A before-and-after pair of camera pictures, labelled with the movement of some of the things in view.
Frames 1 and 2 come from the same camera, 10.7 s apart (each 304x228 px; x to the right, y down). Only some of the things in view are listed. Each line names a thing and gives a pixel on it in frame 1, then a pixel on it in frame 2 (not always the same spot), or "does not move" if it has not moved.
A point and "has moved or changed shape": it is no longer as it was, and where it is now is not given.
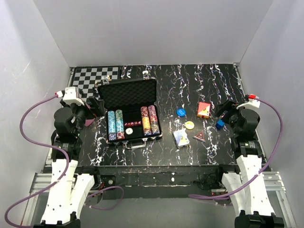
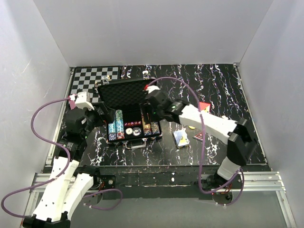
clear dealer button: [177, 123] has moved or changed shape
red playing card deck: [204, 109] does not move
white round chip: [129, 131] does not move
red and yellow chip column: [146, 120] does not move
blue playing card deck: [181, 138] does not move
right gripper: [229, 106] -> [146, 108]
